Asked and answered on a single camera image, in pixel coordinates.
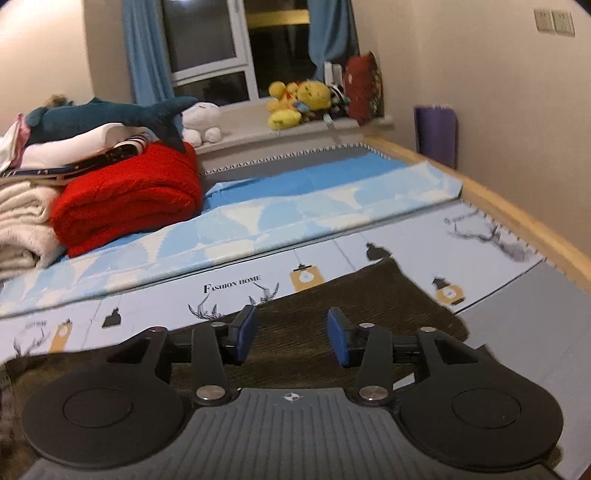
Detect beige windowsill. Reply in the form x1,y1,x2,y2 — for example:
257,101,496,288
191,113,396,174

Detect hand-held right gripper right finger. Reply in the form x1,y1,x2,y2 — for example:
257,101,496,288
327,307,482,408

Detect cream fluffy blanket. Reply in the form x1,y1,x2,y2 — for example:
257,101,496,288
0,182,68,282

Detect purple rolled mat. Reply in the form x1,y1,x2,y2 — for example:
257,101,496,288
413,105,459,171

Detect blue shark plush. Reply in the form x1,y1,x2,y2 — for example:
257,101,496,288
25,96,199,152

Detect red cushion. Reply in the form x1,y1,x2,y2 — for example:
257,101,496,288
344,52,385,126

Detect yellow bear plush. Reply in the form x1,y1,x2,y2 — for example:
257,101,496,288
267,80,305,131

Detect pink cloth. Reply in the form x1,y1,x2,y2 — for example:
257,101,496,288
0,113,33,171

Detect black white striped plush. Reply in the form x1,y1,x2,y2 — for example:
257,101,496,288
329,83,350,117

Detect window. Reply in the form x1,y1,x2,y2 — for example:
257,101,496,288
159,0,319,100

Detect red fluffy blanket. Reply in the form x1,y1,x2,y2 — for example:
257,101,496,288
50,141,204,258

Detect yellow round plush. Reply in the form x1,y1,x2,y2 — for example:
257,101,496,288
295,79,334,121

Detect dark patterned folded cloth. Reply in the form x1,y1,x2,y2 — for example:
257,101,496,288
0,131,153,188

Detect wooden bed frame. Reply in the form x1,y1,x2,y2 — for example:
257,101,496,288
365,135,591,296

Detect blue curtain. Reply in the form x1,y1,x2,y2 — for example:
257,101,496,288
121,0,175,109
307,0,361,86

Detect printed white grey bedsheet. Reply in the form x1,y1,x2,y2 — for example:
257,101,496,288
0,142,591,480

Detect dark brown corduroy pants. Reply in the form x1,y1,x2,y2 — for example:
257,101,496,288
0,258,499,480

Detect white plush toy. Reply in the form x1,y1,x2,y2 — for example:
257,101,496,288
181,102,225,148

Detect blue leaf-patterned quilt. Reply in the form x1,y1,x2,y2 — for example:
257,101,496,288
0,150,465,319

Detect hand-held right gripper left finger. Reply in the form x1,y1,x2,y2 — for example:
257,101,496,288
107,305,257,407

